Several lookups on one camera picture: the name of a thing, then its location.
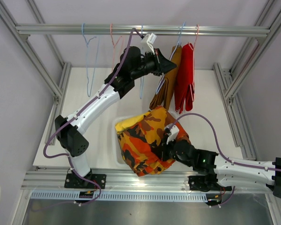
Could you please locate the aluminium frame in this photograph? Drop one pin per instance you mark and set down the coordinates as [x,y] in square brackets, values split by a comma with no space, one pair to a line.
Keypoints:
[18,31]

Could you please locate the white plastic basket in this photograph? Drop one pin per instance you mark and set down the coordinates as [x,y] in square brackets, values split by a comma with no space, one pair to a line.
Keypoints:
[115,144]

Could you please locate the blue hanger of brown trousers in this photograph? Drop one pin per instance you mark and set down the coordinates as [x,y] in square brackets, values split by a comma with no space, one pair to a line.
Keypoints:
[178,43]

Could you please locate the pink hanger of red trousers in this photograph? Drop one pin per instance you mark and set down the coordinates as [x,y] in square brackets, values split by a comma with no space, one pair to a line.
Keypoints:
[194,58]

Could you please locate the red trousers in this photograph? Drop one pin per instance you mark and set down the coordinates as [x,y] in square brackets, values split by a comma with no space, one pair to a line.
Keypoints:
[184,88]

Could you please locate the yellow trousers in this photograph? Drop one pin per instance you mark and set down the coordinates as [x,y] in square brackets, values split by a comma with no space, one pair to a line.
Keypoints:
[129,122]

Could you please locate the pink hanger of yellow camouflage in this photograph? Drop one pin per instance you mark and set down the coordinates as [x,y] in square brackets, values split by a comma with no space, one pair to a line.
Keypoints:
[115,43]

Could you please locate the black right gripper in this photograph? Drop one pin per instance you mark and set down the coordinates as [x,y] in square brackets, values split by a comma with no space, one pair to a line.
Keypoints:
[162,148]

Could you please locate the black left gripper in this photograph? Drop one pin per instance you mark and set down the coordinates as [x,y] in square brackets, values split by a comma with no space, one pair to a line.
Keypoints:
[162,64]

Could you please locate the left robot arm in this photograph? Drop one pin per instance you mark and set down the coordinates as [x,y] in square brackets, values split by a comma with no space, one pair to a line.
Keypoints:
[70,130]

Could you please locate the blue hanger of orange camouflage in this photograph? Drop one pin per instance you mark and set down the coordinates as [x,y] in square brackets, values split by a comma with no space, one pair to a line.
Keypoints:
[142,78]

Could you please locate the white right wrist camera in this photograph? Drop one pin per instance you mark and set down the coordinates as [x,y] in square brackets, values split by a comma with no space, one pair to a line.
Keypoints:
[172,132]

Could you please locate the slotted cable duct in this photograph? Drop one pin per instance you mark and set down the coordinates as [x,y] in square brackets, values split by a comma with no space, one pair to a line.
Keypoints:
[120,196]

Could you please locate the orange brown camouflage trousers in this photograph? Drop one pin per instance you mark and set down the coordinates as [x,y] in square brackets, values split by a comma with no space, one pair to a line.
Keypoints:
[139,142]

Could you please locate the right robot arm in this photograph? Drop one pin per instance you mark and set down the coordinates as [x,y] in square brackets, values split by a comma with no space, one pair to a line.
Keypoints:
[215,171]

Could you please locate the blue hanger of yellow trousers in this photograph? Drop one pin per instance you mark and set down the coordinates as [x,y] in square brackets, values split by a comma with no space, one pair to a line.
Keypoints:
[91,53]

